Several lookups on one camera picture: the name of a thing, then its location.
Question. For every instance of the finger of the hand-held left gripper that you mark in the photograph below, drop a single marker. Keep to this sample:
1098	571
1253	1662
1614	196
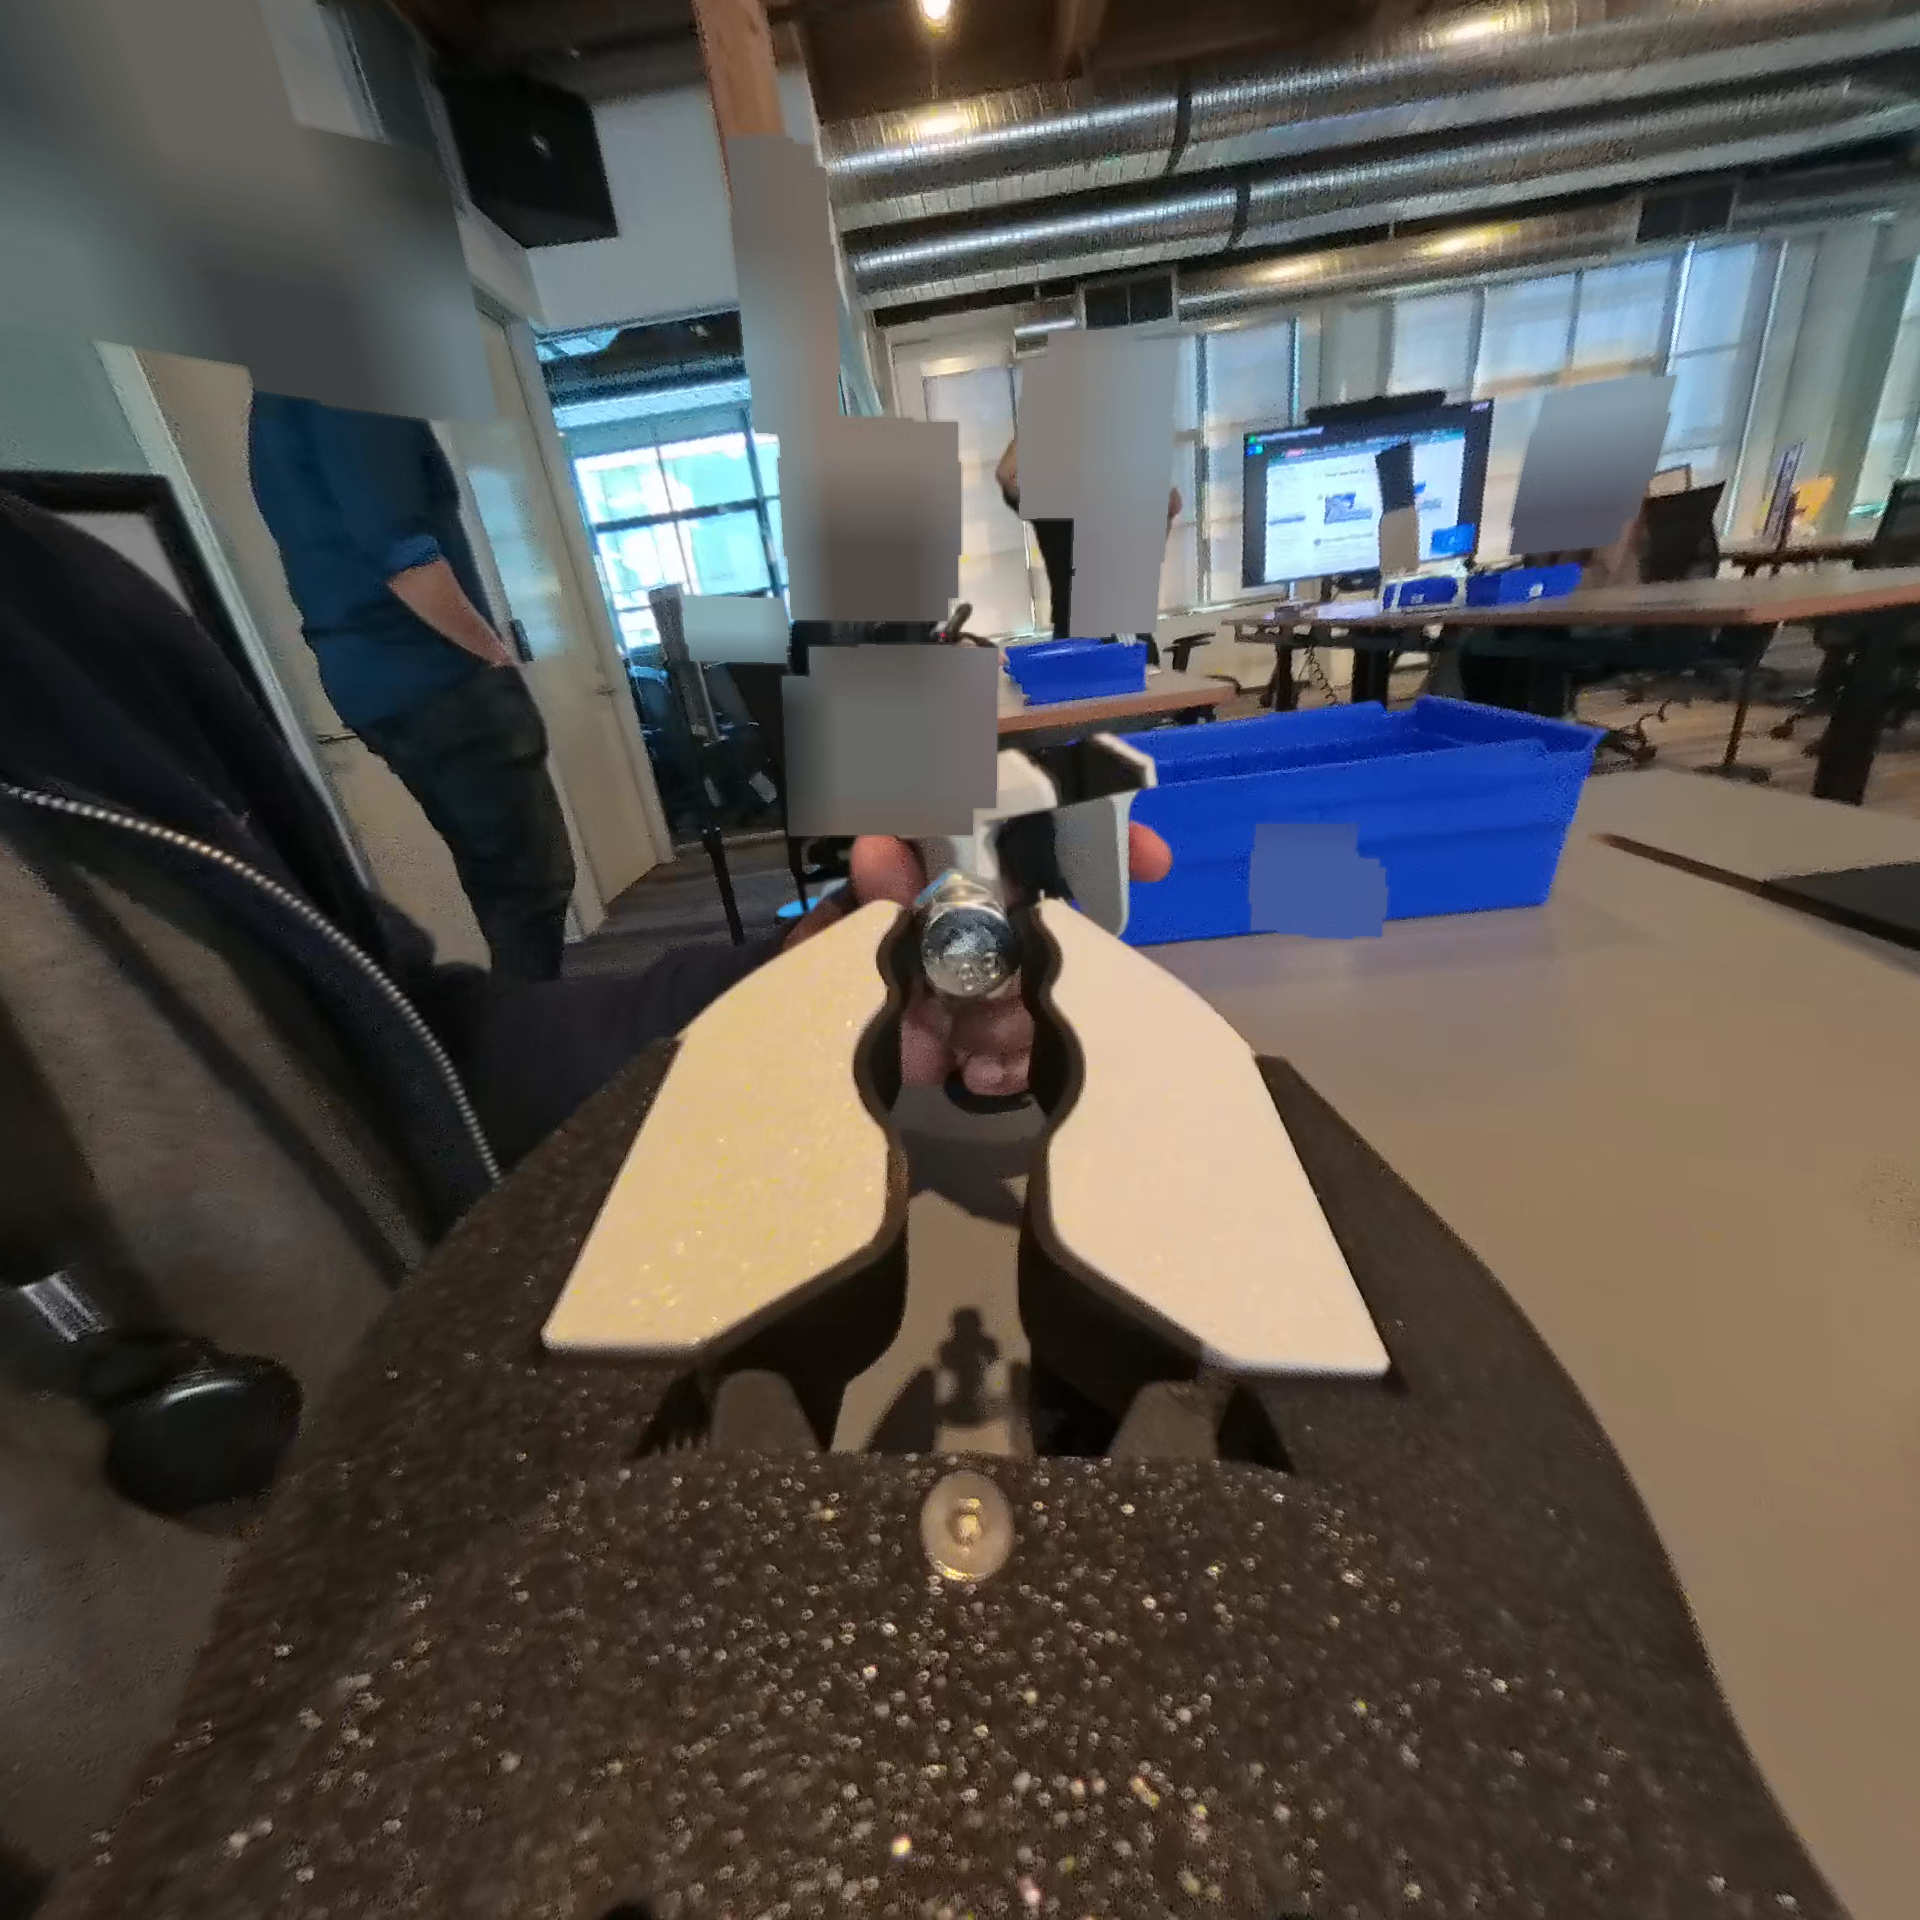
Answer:
1093	854
1023	787

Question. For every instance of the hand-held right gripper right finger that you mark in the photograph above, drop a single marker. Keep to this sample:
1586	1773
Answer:
1184	1185

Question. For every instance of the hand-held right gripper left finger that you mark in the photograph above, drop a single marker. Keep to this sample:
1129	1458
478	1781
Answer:
750	1185

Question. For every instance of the steel bolt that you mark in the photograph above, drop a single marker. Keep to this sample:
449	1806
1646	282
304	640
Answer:
970	953

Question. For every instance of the blue plastic bin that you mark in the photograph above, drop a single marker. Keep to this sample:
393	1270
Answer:
1350	779

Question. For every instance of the person's left forearm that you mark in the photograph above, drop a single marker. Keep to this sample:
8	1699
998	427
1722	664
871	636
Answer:
599	1035

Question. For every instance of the person's left hand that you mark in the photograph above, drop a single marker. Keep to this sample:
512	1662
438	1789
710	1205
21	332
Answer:
968	1050

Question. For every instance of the small blue storage bin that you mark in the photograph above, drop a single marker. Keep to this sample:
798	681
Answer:
1072	669
1423	592
1522	582

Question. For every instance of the large display screen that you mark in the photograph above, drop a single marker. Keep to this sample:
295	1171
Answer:
1350	493

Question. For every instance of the long wooden office table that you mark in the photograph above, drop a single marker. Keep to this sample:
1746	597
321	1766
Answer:
1652	598

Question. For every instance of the black badge reel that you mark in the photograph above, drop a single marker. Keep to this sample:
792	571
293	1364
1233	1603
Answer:
194	1424

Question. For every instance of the person's dark zip jacket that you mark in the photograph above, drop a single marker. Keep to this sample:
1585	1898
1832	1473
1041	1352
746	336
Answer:
182	974

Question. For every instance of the black office chair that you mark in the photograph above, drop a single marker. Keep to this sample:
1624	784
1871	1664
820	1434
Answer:
1682	532

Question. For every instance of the white door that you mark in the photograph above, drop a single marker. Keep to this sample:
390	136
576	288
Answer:
194	493

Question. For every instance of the metal air duct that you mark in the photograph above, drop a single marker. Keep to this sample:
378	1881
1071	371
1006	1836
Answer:
1350	99

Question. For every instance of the wooden support post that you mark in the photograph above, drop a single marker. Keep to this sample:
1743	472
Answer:
738	67

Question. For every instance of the black wall speaker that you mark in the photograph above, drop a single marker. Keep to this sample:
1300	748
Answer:
534	157

